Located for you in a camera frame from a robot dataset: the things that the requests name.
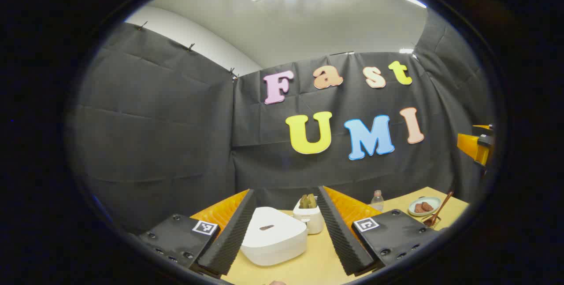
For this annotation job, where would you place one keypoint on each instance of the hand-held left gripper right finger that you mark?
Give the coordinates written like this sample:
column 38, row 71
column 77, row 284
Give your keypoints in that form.
column 341, row 236

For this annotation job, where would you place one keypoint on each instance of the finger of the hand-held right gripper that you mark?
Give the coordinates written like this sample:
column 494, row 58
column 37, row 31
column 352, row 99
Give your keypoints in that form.
column 471, row 142

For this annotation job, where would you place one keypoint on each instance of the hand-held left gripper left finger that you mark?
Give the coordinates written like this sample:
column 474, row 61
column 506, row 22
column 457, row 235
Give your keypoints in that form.
column 229, row 236

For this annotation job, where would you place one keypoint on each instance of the white rice cooker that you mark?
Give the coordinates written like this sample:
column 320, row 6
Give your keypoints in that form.
column 273, row 241

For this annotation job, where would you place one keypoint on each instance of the brown wooden spoon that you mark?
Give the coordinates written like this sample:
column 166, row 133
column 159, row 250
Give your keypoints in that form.
column 440, row 209

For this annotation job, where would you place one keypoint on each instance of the white toaster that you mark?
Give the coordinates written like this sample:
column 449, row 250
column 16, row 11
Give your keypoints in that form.
column 310, row 221

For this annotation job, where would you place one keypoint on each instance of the brown bread slice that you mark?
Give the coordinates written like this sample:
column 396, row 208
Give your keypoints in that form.
column 303, row 201
column 312, row 200

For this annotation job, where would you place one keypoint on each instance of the clear plastic bottle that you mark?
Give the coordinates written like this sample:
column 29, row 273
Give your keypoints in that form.
column 377, row 202

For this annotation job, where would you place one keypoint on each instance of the pale green plate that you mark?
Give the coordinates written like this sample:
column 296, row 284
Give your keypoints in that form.
column 429, row 200

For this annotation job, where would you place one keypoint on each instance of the brown meat piece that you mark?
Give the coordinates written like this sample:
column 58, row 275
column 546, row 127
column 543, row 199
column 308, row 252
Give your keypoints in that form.
column 418, row 208
column 428, row 206

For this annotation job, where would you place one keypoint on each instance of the small ceiling light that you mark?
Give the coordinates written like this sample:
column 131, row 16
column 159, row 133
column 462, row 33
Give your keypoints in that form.
column 414, row 0

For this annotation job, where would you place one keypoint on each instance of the small metal cloth clip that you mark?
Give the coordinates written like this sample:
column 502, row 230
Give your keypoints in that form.
column 232, row 72
column 141, row 25
column 190, row 47

